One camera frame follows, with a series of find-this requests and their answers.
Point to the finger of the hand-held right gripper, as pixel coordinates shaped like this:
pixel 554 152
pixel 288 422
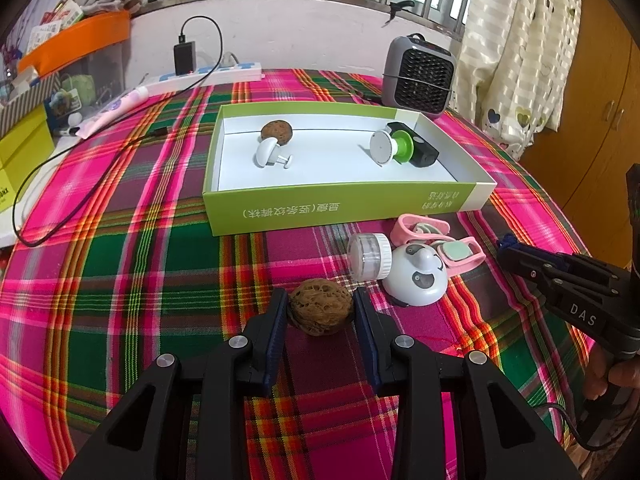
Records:
pixel 530 271
pixel 565 264

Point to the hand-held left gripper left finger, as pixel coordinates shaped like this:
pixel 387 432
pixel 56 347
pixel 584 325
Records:
pixel 277 345

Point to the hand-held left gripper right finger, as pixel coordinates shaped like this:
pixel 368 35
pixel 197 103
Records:
pixel 367 345

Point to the blue orange knit toy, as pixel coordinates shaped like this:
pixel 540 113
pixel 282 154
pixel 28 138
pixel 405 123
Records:
pixel 506 242

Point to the brown walnut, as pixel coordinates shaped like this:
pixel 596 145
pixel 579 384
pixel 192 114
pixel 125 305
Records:
pixel 317 310
pixel 276 129

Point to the pink clip with green pad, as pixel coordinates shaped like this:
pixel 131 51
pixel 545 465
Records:
pixel 460 255

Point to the white panda-shaped gadget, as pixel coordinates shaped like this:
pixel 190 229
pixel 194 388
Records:
pixel 415 280

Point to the white clear-capped jar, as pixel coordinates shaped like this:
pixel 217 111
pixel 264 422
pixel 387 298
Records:
pixel 370 257

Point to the green and white cardboard box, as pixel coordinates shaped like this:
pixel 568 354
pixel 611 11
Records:
pixel 300 210

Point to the black rectangular device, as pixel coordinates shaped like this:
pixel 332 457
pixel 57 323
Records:
pixel 425 155

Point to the white and green spool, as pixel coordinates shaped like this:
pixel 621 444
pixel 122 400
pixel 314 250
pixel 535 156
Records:
pixel 382 147

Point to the white mushroom-shaped gadget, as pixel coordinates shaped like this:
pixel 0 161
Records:
pixel 265 152

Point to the person's right hand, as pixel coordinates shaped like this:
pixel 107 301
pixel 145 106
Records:
pixel 625 374

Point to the wooden cabinet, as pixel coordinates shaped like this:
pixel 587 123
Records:
pixel 600 110

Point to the cream curtain with heart print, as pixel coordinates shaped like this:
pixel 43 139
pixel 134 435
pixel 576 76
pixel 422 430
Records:
pixel 515 60

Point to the grey space heater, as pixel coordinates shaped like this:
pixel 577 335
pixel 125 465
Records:
pixel 417 80

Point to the white power strip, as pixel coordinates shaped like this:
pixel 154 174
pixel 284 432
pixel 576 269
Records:
pixel 240 71

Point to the pink and white tube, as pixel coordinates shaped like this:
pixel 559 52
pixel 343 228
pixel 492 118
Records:
pixel 112 110

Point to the black clip on windowsill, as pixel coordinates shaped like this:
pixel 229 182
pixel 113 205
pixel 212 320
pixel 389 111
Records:
pixel 400 7

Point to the black charger adapter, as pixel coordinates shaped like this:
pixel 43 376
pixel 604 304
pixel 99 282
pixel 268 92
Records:
pixel 184 57

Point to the small white round gadget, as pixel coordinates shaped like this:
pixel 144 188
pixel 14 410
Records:
pixel 75 120

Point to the yellow-green shoe box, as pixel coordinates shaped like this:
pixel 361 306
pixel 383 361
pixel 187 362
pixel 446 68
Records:
pixel 22 155

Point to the pale green yarn ball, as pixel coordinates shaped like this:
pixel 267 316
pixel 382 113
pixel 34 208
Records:
pixel 77 89

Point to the grey chevron box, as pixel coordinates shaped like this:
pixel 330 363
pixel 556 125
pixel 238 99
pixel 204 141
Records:
pixel 25 105

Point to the clear bin with orange lid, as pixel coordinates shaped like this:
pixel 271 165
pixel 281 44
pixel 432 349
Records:
pixel 75 35

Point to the pile of printed cards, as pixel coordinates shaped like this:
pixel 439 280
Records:
pixel 55 22

